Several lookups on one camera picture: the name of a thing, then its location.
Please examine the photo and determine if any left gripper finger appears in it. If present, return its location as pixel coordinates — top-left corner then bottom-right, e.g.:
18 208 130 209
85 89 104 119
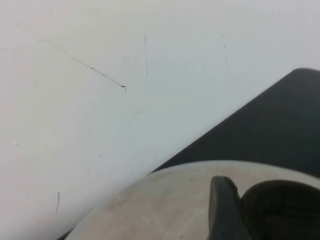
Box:
208 175 251 240

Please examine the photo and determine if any steel lid with black knob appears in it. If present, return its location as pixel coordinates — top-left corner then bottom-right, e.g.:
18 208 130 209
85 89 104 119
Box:
59 159 320 240

